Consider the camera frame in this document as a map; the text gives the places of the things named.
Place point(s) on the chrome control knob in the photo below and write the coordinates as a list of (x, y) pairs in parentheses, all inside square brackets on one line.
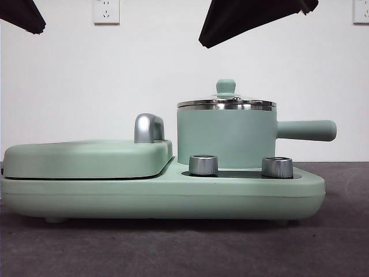
[(277, 167), (203, 165)]

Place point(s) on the white wall socket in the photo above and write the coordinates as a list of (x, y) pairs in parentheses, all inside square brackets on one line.
[(361, 11), (106, 13)]

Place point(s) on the mint green griddle cover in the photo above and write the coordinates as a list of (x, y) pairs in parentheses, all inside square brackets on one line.
[(86, 158)]

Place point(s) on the glass pot lid green knob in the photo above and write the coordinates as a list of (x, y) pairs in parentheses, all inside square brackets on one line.
[(226, 86)]

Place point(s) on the mint green breakfast machine base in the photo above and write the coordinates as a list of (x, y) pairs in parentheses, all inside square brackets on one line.
[(161, 199)]

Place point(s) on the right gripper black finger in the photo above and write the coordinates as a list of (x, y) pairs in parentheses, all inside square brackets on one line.
[(308, 5), (239, 20)]

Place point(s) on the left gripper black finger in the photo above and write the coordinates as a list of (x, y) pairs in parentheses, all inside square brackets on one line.
[(20, 13)]

